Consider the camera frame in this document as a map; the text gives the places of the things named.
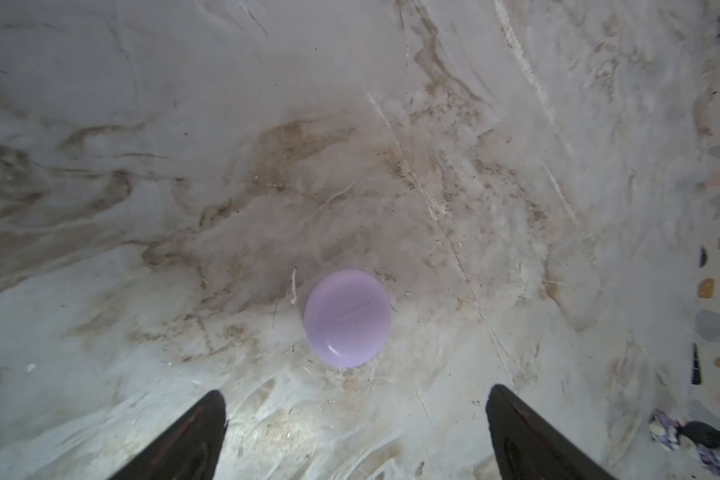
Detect small dark wrapper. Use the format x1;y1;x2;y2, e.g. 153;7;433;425
648;410;720;477

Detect purple earbud charging case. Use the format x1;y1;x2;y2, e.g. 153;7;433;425
304;270;392;368

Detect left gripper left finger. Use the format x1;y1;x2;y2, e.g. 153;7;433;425
111;390;227;480

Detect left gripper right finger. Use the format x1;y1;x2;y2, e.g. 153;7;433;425
485;384;613;480

